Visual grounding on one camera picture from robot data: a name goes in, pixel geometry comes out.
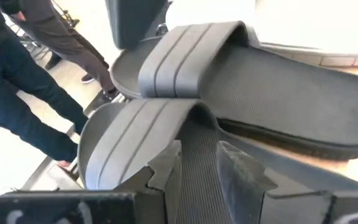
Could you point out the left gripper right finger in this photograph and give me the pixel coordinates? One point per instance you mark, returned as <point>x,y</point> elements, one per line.
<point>241,180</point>

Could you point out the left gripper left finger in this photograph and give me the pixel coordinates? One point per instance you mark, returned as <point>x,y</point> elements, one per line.
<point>169,168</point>

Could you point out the black rubber slide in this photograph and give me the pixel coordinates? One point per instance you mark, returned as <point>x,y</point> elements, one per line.
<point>129,140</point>
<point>275,99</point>

